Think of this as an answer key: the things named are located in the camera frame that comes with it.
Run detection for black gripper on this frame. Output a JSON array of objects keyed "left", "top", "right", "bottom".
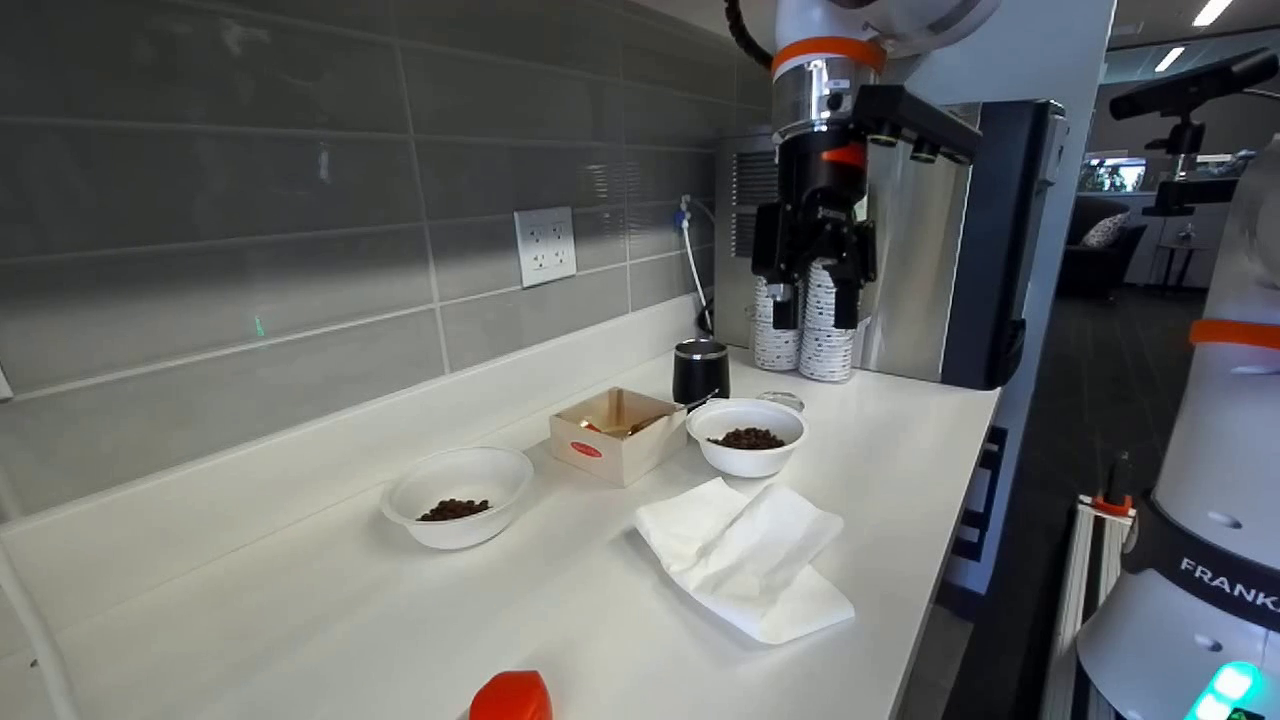
[{"left": 748, "top": 123, "right": 879, "bottom": 330}]

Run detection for white paper napkin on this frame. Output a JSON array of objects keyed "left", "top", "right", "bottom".
[{"left": 631, "top": 475, "right": 859, "bottom": 648}]

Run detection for white speckled canister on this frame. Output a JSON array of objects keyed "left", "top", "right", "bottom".
[
  {"left": 752, "top": 270, "right": 803, "bottom": 376},
  {"left": 796, "top": 259, "right": 859, "bottom": 386}
]

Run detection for black cup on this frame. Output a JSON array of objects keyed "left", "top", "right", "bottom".
[{"left": 669, "top": 336, "right": 731, "bottom": 407}]

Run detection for brown food bits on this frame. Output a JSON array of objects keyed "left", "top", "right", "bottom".
[
  {"left": 712, "top": 425, "right": 792, "bottom": 452},
  {"left": 417, "top": 497, "right": 497, "bottom": 523}
]

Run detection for white bowl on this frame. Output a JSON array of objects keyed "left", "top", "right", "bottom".
[
  {"left": 685, "top": 394, "right": 811, "bottom": 483},
  {"left": 377, "top": 445, "right": 535, "bottom": 552}
]

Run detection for small white cardboard box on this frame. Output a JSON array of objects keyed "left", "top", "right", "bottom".
[{"left": 544, "top": 384, "right": 689, "bottom": 486}]

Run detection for orange black clamp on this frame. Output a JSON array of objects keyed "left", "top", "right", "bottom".
[{"left": 1084, "top": 452, "right": 1145, "bottom": 523}]

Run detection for red plastic object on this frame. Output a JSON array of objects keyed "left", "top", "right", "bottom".
[{"left": 464, "top": 666, "right": 558, "bottom": 720}]

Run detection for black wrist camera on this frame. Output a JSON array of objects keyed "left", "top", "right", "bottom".
[{"left": 853, "top": 78, "right": 989, "bottom": 169}]

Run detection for white wall outlet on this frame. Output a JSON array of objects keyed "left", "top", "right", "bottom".
[{"left": 513, "top": 205, "right": 580, "bottom": 291}]

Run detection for aluminium profile frame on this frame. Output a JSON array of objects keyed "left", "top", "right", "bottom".
[{"left": 1058, "top": 510, "right": 1136, "bottom": 711}]

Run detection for black camera on stand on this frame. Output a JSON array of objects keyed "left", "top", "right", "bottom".
[{"left": 1110, "top": 48, "right": 1280, "bottom": 221}]

